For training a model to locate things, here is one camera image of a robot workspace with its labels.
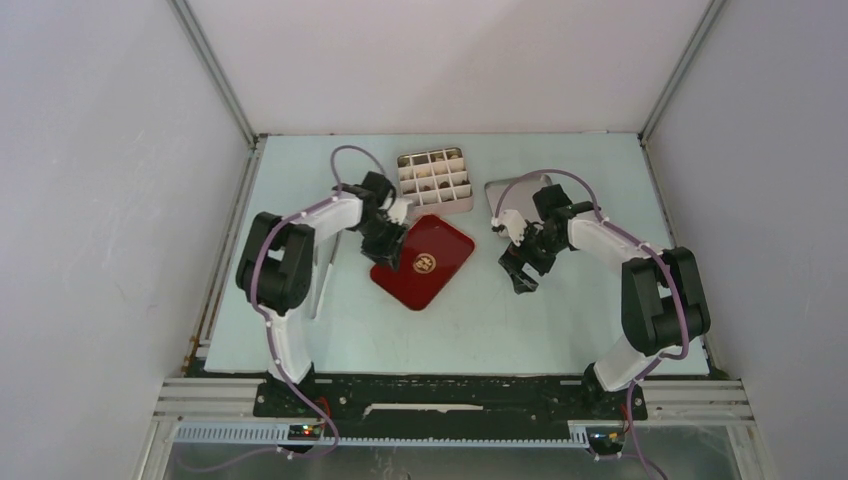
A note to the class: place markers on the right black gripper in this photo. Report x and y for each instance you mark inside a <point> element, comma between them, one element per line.
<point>514,260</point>

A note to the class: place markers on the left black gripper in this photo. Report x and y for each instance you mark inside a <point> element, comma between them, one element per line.
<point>389,248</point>

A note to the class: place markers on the red plastic tray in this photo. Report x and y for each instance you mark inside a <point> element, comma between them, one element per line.
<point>433,253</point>

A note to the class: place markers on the silver metal tongs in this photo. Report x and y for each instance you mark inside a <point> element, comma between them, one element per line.
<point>324,258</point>

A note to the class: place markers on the white divided chocolate box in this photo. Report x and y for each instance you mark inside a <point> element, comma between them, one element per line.
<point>437,185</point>

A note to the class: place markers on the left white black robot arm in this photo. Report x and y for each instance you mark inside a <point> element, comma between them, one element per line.
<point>275,270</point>

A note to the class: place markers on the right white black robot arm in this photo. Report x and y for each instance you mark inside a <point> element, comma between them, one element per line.
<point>663,303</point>

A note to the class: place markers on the round foil wrapped chocolate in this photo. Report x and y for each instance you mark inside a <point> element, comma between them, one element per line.
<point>424,263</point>

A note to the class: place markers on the silver metal box lid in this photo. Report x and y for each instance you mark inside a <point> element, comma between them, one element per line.
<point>519,197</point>

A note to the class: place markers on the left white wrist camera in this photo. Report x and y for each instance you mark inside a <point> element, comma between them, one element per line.
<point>398,209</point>

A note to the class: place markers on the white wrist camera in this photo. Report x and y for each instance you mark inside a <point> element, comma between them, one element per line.
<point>510,224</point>
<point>398,209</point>

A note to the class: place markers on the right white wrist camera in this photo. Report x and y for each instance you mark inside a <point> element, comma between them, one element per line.
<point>510,224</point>

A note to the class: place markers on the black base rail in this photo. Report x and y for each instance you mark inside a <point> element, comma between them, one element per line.
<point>447,406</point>

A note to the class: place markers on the grey cable duct strip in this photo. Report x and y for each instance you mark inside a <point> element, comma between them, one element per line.
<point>279,434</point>

